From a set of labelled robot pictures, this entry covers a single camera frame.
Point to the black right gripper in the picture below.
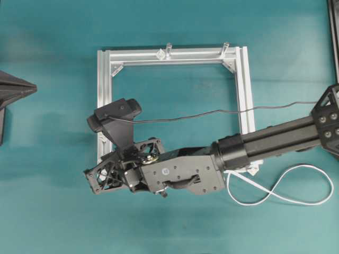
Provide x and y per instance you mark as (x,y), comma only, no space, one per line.
(146,167)

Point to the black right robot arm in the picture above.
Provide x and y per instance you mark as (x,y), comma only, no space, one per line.
(235,152)

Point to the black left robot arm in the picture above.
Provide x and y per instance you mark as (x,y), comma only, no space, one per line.
(12,90)

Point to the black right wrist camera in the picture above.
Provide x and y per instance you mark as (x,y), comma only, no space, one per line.
(120,109)

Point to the square aluminium extrusion frame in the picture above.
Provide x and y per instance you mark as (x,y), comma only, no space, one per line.
(111,62)

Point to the small white cable clip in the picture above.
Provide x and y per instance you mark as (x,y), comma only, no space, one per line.
(160,54)

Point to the aluminium post near clip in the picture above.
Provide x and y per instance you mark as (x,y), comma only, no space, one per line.
(168,50)

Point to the aluminium post near corner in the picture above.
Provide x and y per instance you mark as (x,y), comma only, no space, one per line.
(223,50)

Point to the black rail at edge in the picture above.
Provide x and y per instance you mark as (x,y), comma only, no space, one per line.
(333,23)

